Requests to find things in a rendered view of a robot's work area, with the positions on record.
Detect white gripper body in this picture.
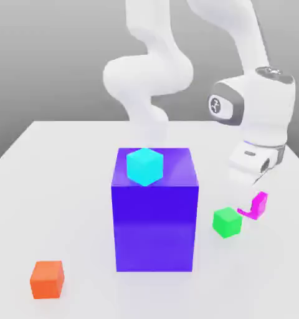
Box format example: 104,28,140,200
227,167,268,200

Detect small green cube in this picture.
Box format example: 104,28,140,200
212,206,243,239

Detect small cyan cube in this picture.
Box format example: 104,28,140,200
126,147,164,188

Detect small orange cube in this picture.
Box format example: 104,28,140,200
29,260,65,300

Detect large blue box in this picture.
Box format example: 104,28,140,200
110,147,199,273

